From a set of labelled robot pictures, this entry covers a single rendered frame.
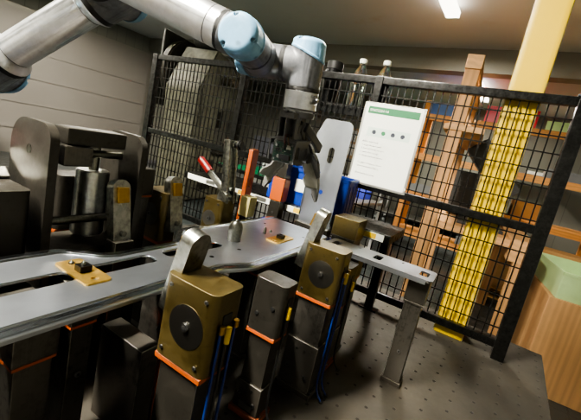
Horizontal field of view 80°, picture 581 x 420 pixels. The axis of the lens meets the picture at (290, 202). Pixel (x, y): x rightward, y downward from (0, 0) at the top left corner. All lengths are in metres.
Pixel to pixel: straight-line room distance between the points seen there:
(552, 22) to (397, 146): 0.57
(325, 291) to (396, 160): 0.70
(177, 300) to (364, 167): 1.00
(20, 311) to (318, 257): 0.50
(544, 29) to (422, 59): 3.90
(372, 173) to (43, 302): 1.10
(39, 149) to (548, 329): 2.79
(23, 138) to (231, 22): 0.40
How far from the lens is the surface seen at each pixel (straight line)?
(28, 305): 0.51
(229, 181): 0.97
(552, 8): 1.44
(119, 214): 0.74
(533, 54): 1.39
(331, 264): 0.73
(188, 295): 0.47
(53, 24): 1.07
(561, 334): 2.90
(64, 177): 0.84
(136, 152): 0.77
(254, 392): 0.76
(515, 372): 1.39
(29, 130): 0.73
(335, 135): 1.10
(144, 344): 0.66
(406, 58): 5.32
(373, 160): 1.34
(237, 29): 0.67
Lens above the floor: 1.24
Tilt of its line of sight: 10 degrees down
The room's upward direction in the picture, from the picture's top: 12 degrees clockwise
